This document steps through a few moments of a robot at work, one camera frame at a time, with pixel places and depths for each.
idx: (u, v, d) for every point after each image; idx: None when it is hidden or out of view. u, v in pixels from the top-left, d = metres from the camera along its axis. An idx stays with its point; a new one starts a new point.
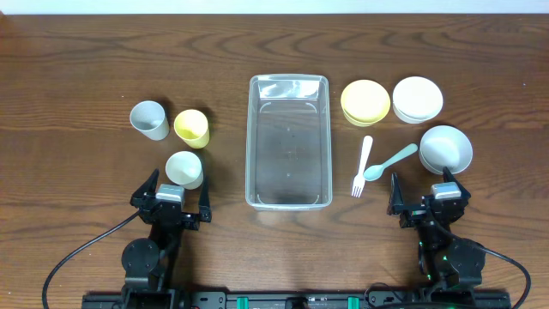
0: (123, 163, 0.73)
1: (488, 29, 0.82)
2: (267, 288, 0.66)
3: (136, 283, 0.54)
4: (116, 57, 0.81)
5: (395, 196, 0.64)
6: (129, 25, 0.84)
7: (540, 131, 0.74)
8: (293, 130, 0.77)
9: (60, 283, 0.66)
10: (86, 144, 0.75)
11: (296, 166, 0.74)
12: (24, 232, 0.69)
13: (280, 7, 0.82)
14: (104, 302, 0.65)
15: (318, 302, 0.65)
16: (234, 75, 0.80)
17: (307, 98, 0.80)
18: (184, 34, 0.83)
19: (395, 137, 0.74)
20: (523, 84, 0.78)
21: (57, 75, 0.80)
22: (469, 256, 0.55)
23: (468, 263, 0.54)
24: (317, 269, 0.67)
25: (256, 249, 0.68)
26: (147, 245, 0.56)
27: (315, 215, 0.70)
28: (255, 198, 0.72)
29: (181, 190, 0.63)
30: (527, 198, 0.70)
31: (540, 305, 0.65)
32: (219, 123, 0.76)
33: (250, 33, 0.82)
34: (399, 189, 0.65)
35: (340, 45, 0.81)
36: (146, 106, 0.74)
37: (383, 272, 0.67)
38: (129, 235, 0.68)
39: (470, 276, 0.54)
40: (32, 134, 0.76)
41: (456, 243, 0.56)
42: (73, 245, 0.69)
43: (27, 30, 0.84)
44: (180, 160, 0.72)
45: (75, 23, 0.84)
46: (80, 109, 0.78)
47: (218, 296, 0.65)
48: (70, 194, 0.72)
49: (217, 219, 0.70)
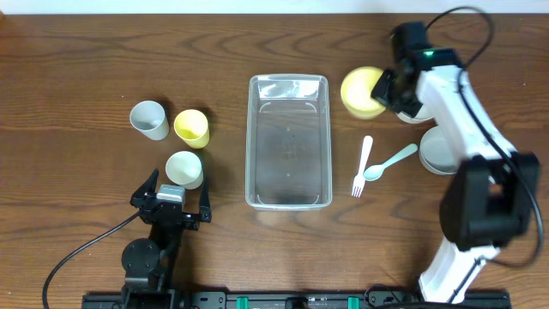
0: (123, 162, 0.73)
1: (488, 29, 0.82)
2: (267, 287, 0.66)
3: (136, 283, 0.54)
4: (115, 57, 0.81)
5: (380, 94, 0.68)
6: (129, 25, 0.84)
7: (540, 132, 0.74)
8: (293, 130, 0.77)
9: (60, 283, 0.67)
10: (85, 143, 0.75)
11: (296, 166, 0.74)
12: (24, 233, 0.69)
13: (280, 6, 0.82)
14: (103, 301, 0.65)
15: (318, 302, 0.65)
16: (234, 75, 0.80)
17: (306, 98, 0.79)
18: (184, 34, 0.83)
19: (395, 137, 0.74)
20: (523, 84, 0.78)
21: (57, 75, 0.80)
22: (414, 35, 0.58)
23: (419, 40, 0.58)
24: (316, 269, 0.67)
25: (256, 248, 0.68)
26: (147, 245, 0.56)
27: (315, 215, 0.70)
28: (255, 198, 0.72)
29: (181, 190, 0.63)
30: None
31: (540, 305, 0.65)
32: (219, 123, 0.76)
33: (250, 33, 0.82)
34: (384, 88, 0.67)
35: (340, 45, 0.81)
36: (147, 106, 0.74)
37: (383, 272, 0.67)
38: (129, 235, 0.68)
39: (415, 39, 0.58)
40: (31, 133, 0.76)
41: (401, 44, 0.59)
42: (73, 245, 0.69)
43: (27, 29, 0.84)
44: (180, 160, 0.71)
45: (75, 22, 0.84)
46: (80, 109, 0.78)
47: (218, 295, 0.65)
48: (71, 193, 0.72)
49: (217, 220, 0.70)
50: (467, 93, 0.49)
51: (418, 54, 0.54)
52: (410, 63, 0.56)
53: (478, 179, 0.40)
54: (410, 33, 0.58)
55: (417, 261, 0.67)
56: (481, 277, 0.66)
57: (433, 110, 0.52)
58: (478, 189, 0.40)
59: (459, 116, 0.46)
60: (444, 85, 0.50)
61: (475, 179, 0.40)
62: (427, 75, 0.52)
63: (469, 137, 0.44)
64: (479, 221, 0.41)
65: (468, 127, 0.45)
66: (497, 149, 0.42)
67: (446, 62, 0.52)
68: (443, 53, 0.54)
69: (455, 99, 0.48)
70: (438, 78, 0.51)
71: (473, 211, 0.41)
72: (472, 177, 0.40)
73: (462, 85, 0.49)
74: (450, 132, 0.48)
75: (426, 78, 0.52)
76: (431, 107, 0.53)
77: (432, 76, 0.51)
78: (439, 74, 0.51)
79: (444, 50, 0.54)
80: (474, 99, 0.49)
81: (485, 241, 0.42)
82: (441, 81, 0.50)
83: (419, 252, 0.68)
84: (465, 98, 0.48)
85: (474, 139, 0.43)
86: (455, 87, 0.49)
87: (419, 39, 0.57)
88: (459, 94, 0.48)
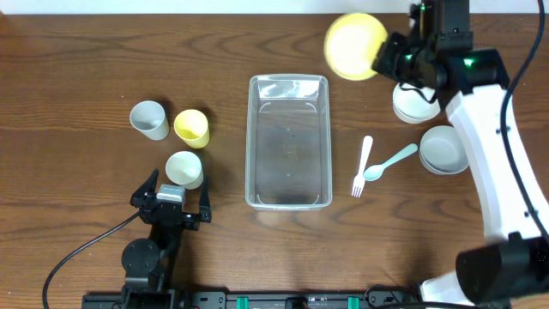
0: (123, 162, 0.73)
1: (488, 29, 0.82)
2: (267, 287, 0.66)
3: (136, 283, 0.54)
4: (115, 57, 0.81)
5: (385, 70, 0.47)
6: (129, 25, 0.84)
7: (540, 132, 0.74)
8: (293, 130, 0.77)
9: (60, 283, 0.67)
10: (85, 143, 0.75)
11: (296, 166, 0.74)
12: (24, 233, 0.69)
13: (280, 6, 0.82)
14: (104, 301, 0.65)
15: (318, 302, 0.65)
16: (234, 75, 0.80)
17: (306, 98, 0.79)
18: (184, 34, 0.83)
19: (395, 136, 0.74)
20: (523, 84, 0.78)
21: (57, 75, 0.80)
22: (453, 13, 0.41)
23: (459, 23, 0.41)
24: (317, 269, 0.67)
25: (256, 249, 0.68)
26: (147, 245, 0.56)
27: (315, 215, 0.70)
28: (255, 198, 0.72)
29: (181, 190, 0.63)
30: None
31: (540, 305, 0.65)
32: (219, 123, 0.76)
33: (250, 33, 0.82)
34: (393, 63, 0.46)
35: None
36: (146, 106, 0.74)
37: (383, 272, 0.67)
38: (129, 235, 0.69)
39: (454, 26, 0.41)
40: (31, 134, 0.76)
41: (435, 30, 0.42)
42: (73, 245, 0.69)
43: (27, 29, 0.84)
44: (180, 160, 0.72)
45: (75, 22, 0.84)
46: (80, 109, 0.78)
47: (218, 296, 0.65)
48: (71, 194, 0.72)
49: (217, 220, 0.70)
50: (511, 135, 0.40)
51: (455, 62, 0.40)
52: (444, 69, 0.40)
53: (516, 263, 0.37)
54: (448, 16, 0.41)
55: (417, 261, 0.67)
56: None
57: (462, 139, 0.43)
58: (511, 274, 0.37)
59: (501, 175, 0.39)
60: (485, 120, 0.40)
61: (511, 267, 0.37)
62: (465, 99, 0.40)
63: (511, 211, 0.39)
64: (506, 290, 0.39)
65: (509, 196, 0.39)
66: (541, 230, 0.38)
67: (484, 77, 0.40)
68: (486, 57, 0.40)
69: (497, 146, 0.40)
70: (479, 110, 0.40)
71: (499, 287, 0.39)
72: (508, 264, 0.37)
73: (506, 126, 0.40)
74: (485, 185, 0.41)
75: (462, 106, 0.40)
76: (459, 136, 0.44)
77: (470, 105, 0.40)
78: (480, 106, 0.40)
79: (487, 56, 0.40)
80: (519, 140, 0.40)
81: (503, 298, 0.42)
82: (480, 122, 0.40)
83: (419, 252, 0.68)
84: (509, 148, 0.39)
85: (515, 214, 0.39)
86: (498, 130, 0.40)
87: (460, 23, 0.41)
88: (503, 142, 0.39)
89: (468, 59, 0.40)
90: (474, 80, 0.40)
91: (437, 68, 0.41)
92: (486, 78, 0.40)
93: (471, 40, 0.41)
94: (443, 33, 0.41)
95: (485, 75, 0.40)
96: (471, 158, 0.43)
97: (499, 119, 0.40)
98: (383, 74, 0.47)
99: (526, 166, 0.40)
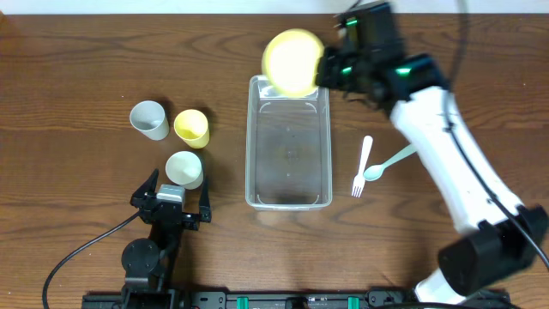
0: (123, 162, 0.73)
1: (488, 29, 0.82)
2: (267, 287, 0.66)
3: (136, 283, 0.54)
4: (115, 57, 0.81)
5: (324, 81, 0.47)
6: (129, 25, 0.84)
7: (540, 132, 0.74)
8: (293, 130, 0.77)
9: (60, 283, 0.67)
10: (85, 143, 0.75)
11: (296, 166, 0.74)
12: (24, 233, 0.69)
13: (280, 6, 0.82)
14: (103, 302, 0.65)
15: (319, 302, 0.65)
16: (234, 75, 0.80)
17: (306, 98, 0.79)
18: (184, 34, 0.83)
19: (395, 136, 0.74)
20: (523, 84, 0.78)
21: (57, 75, 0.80)
22: (380, 25, 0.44)
23: (387, 34, 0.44)
24: (316, 269, 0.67)
25: (256, 249, 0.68)
26: (147, 245, 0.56)
27: (315, 215, 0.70)
28: (255, 198, 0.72)
29: (180, 190, 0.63)
30: (526, 197, 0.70)
31: (539, 305, 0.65)
32: (219, 123, 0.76)
33: (250, 33, 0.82)
34: (331, 71, 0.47)
35: None
36: (146, 106, 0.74)
37: (383, 272, 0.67)
38: (129, 235, 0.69)
39: (382, 37, 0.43)
40: (30, 133, 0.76)
41: (366, 42, 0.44)
42: (73, 245, 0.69)
43: (27, 29, 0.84)
44: (180, 160, 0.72)
45: (75, 22, 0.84)
46: (79, 109, 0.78)
47: (218, 296, 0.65)
48: (70, 193, 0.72)
49: (217, 220, 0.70)
50: (456, 130, 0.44)
51: (391, 75, 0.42)
52: (382, 82, 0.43)
53: (489, 252, 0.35)
54: (376, 28, 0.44)
55: (417, 261, 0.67)
56: None
57: (416, 144, 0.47)
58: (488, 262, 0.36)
59: (454, 171, 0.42)
60: (429, 120, 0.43)
61: (485, 256, 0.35)
62: (406, 107, 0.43)
63: (472, 201, 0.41)
64: (488, 281, 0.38)
65: (469, 186, 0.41)
66: (503, 210, 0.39)
67: (420, 81, 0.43)
68: (419, 62, 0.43)
69: (446, 142, 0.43)
70: (420, 114, 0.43)
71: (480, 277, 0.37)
72: (481, 254, 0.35)
73: (452, 124, 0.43)
74: (443, 183, 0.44)
75: (404, 112, 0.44)
76: (413, 142, 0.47)
77: (413, 109, 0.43)
78: (423, 106, 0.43)
79: (417, 61, 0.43)
80: (465, 134, 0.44)
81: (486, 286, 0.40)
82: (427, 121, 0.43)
83: (419, 252, 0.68)
84: (455, 141, 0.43)
85: (478, 203, 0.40)
86: (446, 128, 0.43)
87: (386, 33, 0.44)
88: (450, 136, 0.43)
89: (404, 68, 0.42)
90: (413, 87, 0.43)
91: (376, 80, 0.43)
92: (425, 83, 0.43)
93: (401, 47, 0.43)
94: (376, 44, 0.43)
95: (421, 76, 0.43)
96: (426, 161, 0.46)
97: (443, 117, 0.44)
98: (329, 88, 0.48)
99: (475, 155, 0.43)
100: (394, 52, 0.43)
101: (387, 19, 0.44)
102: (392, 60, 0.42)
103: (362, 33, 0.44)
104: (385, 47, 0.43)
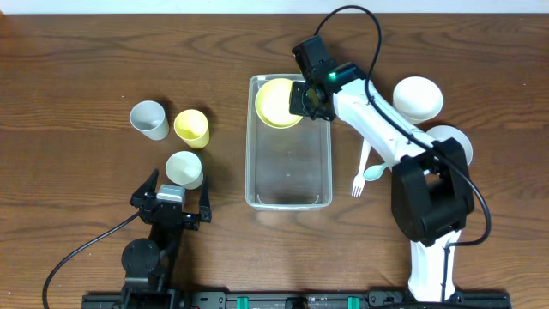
0: (123, 162, 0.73)
1: (488, 29, 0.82)
2: (267, 287, 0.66)
3: (136, 283, 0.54)
4: (115, 57, 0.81)
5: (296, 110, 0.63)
6: (129, 25, 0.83)
7: (539, 132, 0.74)
8: (293, 130, 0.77)
9: (59, 283, 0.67)
10: (85, 143, 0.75)
11: (296, 166, 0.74)
12: (24, 233, 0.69)
13: (280, 6, 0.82)
14: (103, 302, 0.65)
15: (318, 302, 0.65)
16: (234, 75, 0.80)
17: None
18: (185, 34, 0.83)
19: None
20: (523, 84, 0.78)
21: (57, 75, 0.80)
22: (313, 50, 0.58)
23: (320, 57, 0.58)
24: (317, 269, 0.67)
25: (256, 248, 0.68)
26: (147, 245, 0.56)
27: (315, 215, 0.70)
28: (255, 198, 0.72)
29: (180, 190, 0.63)
30: (526, 197, 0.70)
31: (540, 305, 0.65)
32: (218, 123, 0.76)
33: (251, 33, 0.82)
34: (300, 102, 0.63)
35: (340, 44, 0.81)
36: (146, 106, 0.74)
37: (383, 271, 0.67)
38: (129, 235, 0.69)
39: (316, 59, 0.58)
40: (30, 133, 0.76)
41: (307, 66, 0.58)
42: (73, 245, 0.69)
43: (27, 29, 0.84)
44: (180, 160, 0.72)
45: (75, 22, 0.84)
46: (79, 108, 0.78)
47: (218, 295, 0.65)
48: (70, 193, 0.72)
49: (217, 219, 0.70)
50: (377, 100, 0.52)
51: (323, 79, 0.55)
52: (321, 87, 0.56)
53: (413, 178, 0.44)
54: (310, 52, 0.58)
55: None
56: (482, 277, 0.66)
57: (355, 124, 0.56)
58: (416, 186, 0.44)
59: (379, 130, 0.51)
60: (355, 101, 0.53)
61: (410, 180, 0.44)
62: (339, 95, 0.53)
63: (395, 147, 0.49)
64: (431, 214, 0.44)
65: (391, 136, 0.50)
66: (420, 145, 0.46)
67: (350, 80, 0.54)
68: (346, 70, 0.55)
69: (371, 113, 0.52)
70: (348, 98, 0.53)
71: (419, 206, 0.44)
72: (406, 178, 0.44)
73: (372, 95, 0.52)
74: (377, 143, 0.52)
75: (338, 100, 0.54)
76: (355, 123, 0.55)
77: (344, 96, 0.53)
78: (348, 91, 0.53)
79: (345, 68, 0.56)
80: (386, 104, 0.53)
81: (442, 227, 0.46)
82: (353, 99, 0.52)
83: None
84: (377, 108, 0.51)
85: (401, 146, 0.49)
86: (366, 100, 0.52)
87: (320, 57, 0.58)
88: (372, 106, 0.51)
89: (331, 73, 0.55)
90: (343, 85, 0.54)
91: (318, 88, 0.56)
92: (351, 80, 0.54)
93: (334, 64, 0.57)
94: (313, 65, 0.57)
95: (348, 79, 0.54)
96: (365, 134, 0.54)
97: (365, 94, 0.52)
98: (303, 113, 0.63)
99: (395, 115, 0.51)
100: (326, 68, 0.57)
101: (318, 45, 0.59)
102: (324, 71, 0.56)
103: (303, 59, 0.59)
104: (319, 66, 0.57)
